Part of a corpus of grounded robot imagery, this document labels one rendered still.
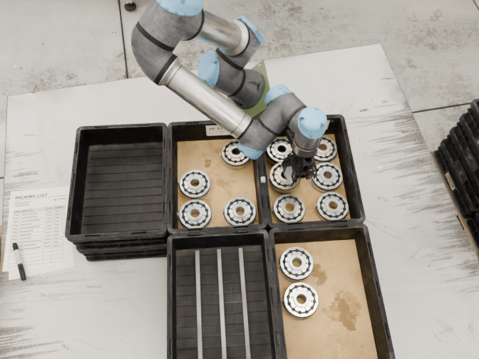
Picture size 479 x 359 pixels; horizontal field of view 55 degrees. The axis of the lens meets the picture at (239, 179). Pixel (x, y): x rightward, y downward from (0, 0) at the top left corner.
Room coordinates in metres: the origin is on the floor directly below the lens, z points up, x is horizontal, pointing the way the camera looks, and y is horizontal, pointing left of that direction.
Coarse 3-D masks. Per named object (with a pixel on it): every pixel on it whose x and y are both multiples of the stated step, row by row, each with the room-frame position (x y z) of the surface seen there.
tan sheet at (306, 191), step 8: (328, 136) 0.90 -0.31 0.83; (264, 152) 0.82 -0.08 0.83; (336, 160) 0.80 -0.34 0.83; (304, 184) 0.70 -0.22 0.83; (272, 192) 0.67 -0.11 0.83; (296, 192) 0.67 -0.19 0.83; (304, 192) 0.67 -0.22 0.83; (312, 192) 0.67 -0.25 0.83; (320, 192) 0.68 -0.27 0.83; (336, 192) 0.68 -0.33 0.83; (344, 192) 0.68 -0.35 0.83; (272, 200) 0.64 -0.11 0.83; (304, 200) 0.64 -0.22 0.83; (312, 200) 0.65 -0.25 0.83; (288, 208) 0.61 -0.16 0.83; (312, 208) 0.62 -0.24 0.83; (272, 216) 0.58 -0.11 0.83; (304, 216) 0.59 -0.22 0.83; (312, 216) 0.59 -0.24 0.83
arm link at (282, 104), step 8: (272, 88) 0.80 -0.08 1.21; (280, 88) 0.80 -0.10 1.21; (288, 88) 0.81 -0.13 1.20; (272, 96) 0.78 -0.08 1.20; (280, 96) 0.78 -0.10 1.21; (288, 96) 0.78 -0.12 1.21; (296, 96) 0.78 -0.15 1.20; (272, 104) 0.76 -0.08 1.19; (280, 104) 0.76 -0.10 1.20; (288, 104) 0.75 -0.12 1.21; (296, 104) 0.75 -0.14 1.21; (304, 104) 0.76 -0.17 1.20; (264, 112) 0.76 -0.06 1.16; (272, 112) 0.74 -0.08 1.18; (280, 112) 0.74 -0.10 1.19; (288, 112) 0.73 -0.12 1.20; (296, 112) 0.73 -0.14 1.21; (264, 120) 0.73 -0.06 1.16; (272, 120) 0.73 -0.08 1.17; (280, 120) 0.72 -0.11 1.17; (288, 120) 0.71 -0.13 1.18; (272, 128) 0.71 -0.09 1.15; (280, 128) 0.72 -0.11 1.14
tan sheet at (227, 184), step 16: (192, 144) 0.85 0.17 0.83; (208, 144) 0.85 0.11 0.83; (224, 144) 0.85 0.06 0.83; (192, 160) 0.78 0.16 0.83; (208, 160) 0.78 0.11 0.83; (208, 176) 0.72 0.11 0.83; (224, 176) 0.72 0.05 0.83; (240, 176) 0.73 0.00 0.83; (224, 192) 0.66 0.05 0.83; (240, 192) 0.66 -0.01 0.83; (224, 208) 0.60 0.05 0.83; (256, 208) 0.61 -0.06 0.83; (224, 224) 0.55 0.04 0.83
